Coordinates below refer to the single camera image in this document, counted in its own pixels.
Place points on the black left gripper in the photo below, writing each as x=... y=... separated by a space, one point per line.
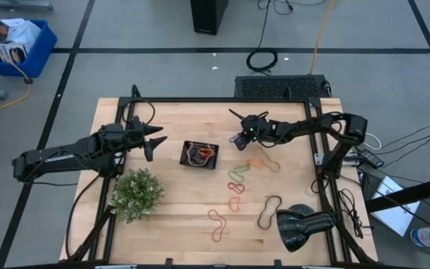
x=134 y=138

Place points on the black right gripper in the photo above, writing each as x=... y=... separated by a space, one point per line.
x=256 y=129

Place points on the large tan rubber band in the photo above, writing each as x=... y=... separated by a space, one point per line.
x=263 y=156

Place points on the small orange rubber band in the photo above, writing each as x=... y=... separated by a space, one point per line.
x=254 y=163

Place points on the green rubber band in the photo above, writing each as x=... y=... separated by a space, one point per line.
x=242 y=167

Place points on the small red rubber band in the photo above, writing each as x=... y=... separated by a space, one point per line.
x=230 y=185

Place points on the large black rubber band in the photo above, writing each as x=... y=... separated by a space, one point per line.
x=259 y=220

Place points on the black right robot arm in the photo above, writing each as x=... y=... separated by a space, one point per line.
x=345 y=127

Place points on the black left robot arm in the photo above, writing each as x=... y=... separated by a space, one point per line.
x=50 y=160

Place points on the large red rubber band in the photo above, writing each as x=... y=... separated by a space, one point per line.
x=224 y=224

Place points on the blue plastic bin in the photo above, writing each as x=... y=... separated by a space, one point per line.
x=39 y=56

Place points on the black slotted plastic basket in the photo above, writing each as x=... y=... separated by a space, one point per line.
x=181 y=158

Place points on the black perforated case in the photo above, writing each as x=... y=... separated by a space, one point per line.
x=278 y=86

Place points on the green artificial plant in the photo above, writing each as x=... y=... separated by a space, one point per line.
x=136 y=194

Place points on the grey mounting plate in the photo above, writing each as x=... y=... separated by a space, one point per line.
x=318 y=159

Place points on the black desk lamp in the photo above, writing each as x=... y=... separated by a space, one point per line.
x=301 y=228

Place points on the black computer tower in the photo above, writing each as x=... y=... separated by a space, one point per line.
x=207 y=15

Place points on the black beam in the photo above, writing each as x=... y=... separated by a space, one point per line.
x=405 y=194

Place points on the white printed box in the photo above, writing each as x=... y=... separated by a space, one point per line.
x=15 y=31
x=11 y=54

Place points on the white paper sheet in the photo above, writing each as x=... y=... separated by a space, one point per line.
x=398 y=213

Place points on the white bottle blue label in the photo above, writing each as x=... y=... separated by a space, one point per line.
x=427 y=236

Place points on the black aluminium table frame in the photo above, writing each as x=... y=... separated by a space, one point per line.
x=218 y=99

